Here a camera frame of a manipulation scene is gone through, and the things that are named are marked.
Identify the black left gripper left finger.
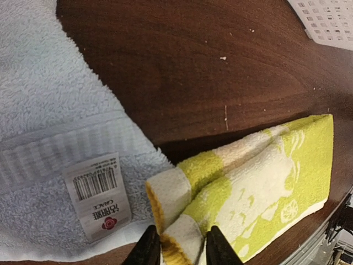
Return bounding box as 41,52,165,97
124,225,161,265

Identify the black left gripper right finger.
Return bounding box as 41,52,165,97
206,226,244,265

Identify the green crocodile pattern towel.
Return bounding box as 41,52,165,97
146,114,334,264

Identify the light blue towel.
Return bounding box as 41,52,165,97
1,1,171,262

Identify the white perforated plastic basket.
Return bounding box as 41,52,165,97
288,0,352,51

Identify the aluminium front rail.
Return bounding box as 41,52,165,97
282,189,352,264

